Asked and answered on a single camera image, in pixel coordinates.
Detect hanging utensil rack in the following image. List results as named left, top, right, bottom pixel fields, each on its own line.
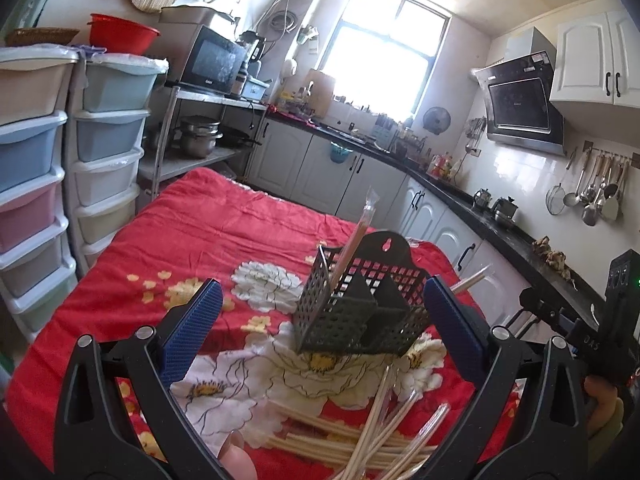
left=561, top=141, right=639, bottom=226

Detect black microwave oven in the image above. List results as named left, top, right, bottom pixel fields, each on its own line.
left=150, top=22, right=249, bottom=97

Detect black countertop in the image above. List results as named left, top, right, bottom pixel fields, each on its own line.
left=265, top=112, right=604, bottom=328

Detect right plastic drawer tower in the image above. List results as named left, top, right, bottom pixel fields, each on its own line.
left=63, top=53, right=168, bottom=276

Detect right hand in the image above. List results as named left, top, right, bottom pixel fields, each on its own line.
left=584, top=376, right=624, bottom=437

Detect ginger root pile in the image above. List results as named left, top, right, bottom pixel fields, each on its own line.
left=532, top=236, right=572, bottom=282

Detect left plastic drawer tower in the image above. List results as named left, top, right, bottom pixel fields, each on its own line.
left=1, top=44, right=79, bottom=341

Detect black perforated utensil basket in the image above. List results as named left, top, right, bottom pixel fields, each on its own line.
left=292, top=231, right=431, bottom=356

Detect kitchen window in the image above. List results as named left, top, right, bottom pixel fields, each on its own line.
left=320, top=0, right=449, bottom=120

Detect teal hanging bin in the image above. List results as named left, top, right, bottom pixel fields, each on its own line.
left=330, top=142, right=352, bottom=165

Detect red floral quilt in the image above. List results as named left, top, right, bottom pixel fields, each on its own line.
left=6, top=169, right=473, bottom=479

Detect red plastic basin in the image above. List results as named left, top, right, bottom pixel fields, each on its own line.
left=87, top=13, right=160, bottom=55

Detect small wall fan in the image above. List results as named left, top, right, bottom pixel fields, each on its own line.
left=422, top=106, right=451, bottom=136

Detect wooden cutting board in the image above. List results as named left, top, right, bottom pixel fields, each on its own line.
left=304, top=68, right=335, bottom=118

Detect white upper wall cabinet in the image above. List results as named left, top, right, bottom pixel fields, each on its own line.
left=550, top=11, right=640, bottom=146

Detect plastic drawer tower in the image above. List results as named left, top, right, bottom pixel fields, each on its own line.
left=1, top=44, right=79, bottom=341
left=63, top=53, right=168, bottom=276

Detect steel kettle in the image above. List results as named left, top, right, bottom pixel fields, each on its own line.
left=491, top=196, right=518, bottom=228

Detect wire mesh strainer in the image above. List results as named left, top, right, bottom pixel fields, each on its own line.
left=546, top=148, right=577, bottom=216

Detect metal shelf rack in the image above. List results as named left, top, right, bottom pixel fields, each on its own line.
left=138, top=86, right=267, bottom=200

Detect stainless steel pot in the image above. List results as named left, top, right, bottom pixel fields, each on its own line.
left=179, top=116, right=222, bottom=158

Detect green sleeve forearm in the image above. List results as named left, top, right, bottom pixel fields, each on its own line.
left=587, top=401, right=624, bottom=468

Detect pile of wrapped chopsticks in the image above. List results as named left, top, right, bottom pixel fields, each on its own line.
left=267, top=366, right=450, bottom=479

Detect white lower cabinets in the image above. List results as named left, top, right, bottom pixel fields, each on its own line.
left=247, top=120, right=530, bottom=334

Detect black range hood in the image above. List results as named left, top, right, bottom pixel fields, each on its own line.
left=474, top=27, right=565, bottom=156

